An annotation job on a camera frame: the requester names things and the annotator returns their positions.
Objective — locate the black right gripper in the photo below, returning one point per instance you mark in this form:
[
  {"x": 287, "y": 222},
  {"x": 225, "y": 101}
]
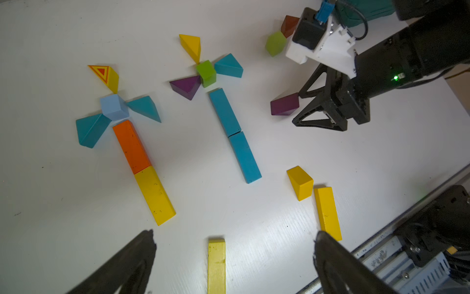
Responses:
[{"x": 344, "y": 101}]

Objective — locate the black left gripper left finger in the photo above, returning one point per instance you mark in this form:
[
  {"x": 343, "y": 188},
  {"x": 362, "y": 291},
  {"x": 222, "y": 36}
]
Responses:
[{"x": 127, "y": 272}]

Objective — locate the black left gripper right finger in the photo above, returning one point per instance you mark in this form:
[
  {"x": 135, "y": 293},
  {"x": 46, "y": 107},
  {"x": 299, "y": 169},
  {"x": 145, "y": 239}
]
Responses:
[{"x": 341, "y": 273}]

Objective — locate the purple triangular prism block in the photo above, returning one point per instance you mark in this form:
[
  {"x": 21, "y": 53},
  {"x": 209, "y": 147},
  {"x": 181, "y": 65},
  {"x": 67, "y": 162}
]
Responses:
[
  {"x": 284, "y": 106},
  {"x": 186, "y": 87}
]

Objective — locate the yellow rectangular block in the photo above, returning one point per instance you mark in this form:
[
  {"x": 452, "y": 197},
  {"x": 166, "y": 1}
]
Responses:
[
  {"x": 327, "y": 212},
  {"x": 155, "y": 195}
]

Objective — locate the light green cube block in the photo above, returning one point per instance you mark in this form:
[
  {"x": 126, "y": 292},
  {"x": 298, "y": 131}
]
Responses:
[{"x": 276, "y": 43}]

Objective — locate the brown wooden block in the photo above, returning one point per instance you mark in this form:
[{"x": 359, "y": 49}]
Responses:
[{"x": 289, "y": 25}]

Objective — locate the yellow triangular prism block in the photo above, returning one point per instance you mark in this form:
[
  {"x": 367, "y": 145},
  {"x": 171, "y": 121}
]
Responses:
[
  {"x": 301, "y": 182},
  {"x": 192, "y": 45}
]

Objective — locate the teal triangular prism block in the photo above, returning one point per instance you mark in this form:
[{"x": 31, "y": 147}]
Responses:
[
  {"x": 229, "y": 66},
  {"x": 91, "y": 128},
  {"x": 146, "y": 107}
]

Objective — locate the teal rectangular block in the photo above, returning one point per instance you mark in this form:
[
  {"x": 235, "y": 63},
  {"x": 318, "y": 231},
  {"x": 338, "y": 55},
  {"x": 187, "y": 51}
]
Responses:
[
  {"x": 245, "y": 157},
  {"x": 225, "y": 112}
]

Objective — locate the orange rectangular block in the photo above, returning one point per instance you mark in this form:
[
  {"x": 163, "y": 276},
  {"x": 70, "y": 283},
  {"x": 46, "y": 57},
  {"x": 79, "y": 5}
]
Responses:
[{"x": 131, "y": 146}]

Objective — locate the light blue cube block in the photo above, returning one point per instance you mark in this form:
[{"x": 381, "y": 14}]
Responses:
[{"x": 114, "y": 107}]

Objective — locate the yellow triangle block red pattern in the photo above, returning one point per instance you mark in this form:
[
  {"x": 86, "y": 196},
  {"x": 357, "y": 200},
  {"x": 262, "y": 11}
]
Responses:
[{"x": 108, "y": 76}]

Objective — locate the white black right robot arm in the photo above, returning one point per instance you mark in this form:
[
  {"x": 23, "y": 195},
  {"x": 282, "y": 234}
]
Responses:
[{"x": 436, "y": 41}]

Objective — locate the yellow-green rectangular block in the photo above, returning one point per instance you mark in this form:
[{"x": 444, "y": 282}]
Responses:
[{"x": 216, "y": 266}]

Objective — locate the green plastic tool case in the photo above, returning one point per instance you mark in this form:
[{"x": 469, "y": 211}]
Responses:
[{"x": 371, "y": 9}]

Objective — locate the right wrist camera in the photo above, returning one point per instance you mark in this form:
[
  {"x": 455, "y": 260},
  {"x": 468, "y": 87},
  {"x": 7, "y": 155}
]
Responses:
[{"x": 321, "y": 37}]

